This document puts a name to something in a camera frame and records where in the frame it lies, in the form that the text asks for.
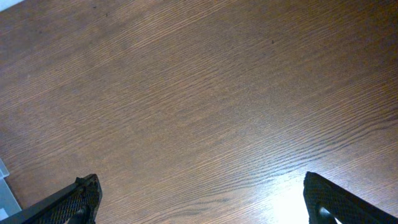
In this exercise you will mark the clear plastic storage bin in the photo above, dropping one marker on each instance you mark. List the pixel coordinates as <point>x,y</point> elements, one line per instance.
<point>9,205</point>

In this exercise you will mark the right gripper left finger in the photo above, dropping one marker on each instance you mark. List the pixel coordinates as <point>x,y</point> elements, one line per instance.
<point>78,203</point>

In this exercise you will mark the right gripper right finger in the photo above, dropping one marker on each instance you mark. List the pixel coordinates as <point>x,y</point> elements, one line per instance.
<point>327,202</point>

